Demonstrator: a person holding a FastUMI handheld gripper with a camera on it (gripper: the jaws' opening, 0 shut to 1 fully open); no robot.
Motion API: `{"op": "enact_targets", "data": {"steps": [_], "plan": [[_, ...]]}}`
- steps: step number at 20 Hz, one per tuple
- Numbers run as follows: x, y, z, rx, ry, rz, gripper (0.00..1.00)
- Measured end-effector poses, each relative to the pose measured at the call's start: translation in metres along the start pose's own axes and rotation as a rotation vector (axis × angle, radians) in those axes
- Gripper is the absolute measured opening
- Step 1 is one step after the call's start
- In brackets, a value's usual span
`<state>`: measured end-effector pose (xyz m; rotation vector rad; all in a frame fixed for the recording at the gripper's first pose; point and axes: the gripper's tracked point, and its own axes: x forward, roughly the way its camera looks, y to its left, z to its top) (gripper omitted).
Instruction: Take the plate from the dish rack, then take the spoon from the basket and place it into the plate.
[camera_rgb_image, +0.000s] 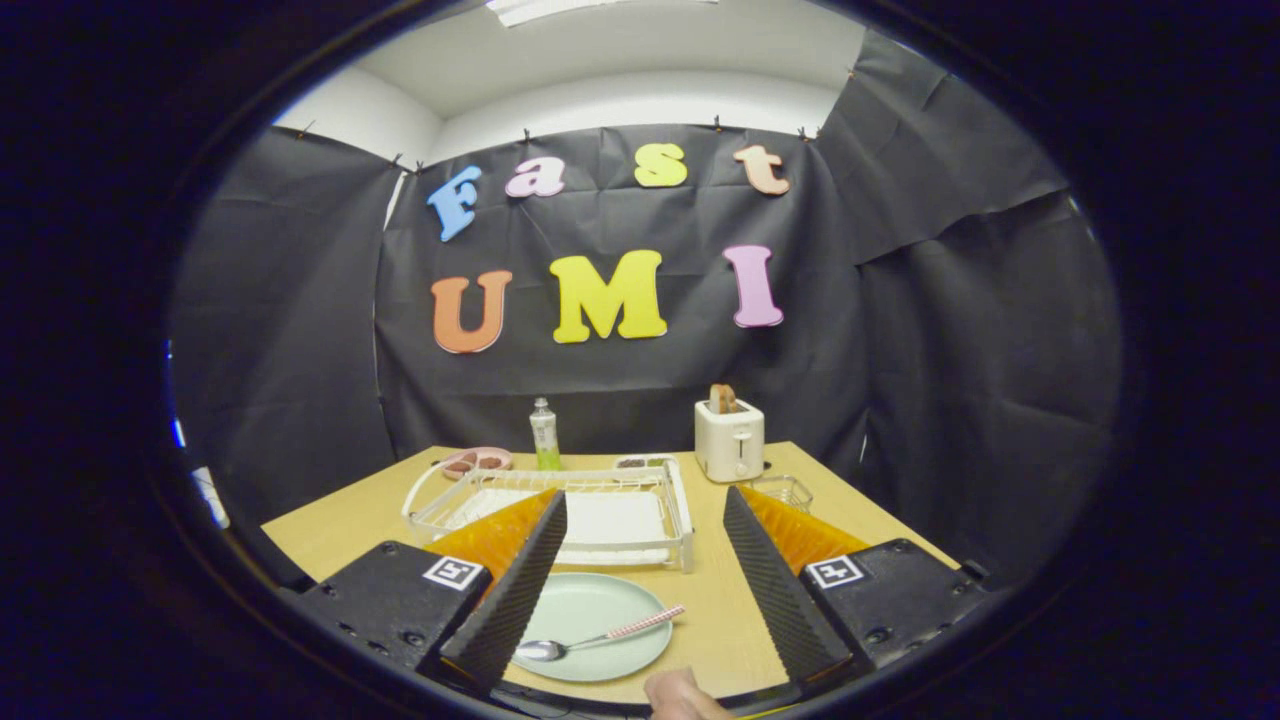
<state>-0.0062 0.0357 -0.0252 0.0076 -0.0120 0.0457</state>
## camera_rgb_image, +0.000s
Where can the green dish soap bottle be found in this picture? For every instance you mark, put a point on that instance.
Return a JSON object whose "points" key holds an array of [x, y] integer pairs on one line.
{"points": [[545, 435]]}

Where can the white ribbed drain tray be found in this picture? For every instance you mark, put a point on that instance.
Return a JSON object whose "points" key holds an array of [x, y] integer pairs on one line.
{"points": [[610, 525]]}

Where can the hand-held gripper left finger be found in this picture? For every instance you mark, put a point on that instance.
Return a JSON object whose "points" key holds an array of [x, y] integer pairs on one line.
{"points": [[510, 600]]}

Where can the pale green plate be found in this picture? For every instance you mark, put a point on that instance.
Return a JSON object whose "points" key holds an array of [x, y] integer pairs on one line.
{"points": [[600, 610]]}

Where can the small white dish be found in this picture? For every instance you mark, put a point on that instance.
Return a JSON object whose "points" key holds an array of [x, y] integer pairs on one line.
{"points": [[640, 462]]}

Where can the black backdrop cloth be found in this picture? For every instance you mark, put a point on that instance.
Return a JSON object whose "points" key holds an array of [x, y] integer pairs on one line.
{"points": [[620, 390]]}

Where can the white toaster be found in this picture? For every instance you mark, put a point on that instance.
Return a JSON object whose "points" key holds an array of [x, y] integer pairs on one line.
{"points": [[728, 445]]}

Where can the ceiling light panel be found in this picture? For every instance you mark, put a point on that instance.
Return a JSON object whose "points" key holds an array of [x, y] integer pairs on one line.
{"points": [[600, 8]]}

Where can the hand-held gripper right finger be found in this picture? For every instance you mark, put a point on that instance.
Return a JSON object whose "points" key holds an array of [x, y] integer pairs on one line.
{"points": [[780, 590]]}

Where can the brown toast slice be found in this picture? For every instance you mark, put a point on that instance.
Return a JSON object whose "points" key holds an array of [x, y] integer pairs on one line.
{"points": [[722, 399]]}

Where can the pink plate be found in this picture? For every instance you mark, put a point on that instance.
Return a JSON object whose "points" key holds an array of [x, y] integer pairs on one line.
{"points": [[506, 458]]}

